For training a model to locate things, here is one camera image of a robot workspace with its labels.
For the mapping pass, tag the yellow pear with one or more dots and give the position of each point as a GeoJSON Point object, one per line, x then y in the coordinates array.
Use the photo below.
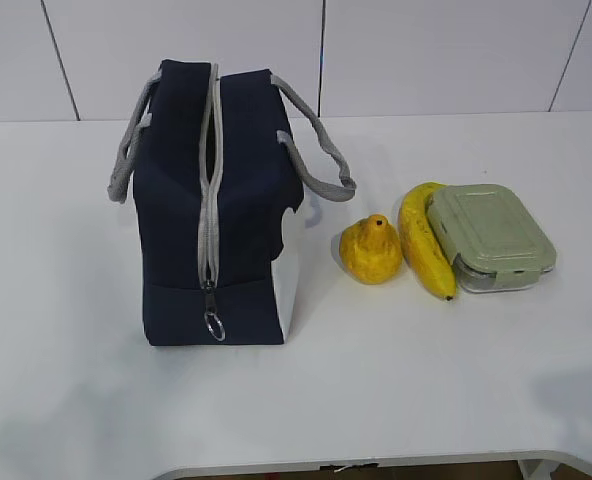
{"type": "Point", "coordinates": [371, 250]}

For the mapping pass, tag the navy blue lunch bag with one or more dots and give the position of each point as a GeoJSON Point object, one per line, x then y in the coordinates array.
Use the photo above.
{"type": "Point", "coordinates": [218, 167]}

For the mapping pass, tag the yellow banana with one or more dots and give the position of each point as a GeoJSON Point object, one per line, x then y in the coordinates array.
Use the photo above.
{"type": "Point", "coordinates": [420, 246]}

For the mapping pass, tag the green lid glass container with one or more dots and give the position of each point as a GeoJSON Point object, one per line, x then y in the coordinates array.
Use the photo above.
{"type": "Point", "coordinates": [489, 238]}

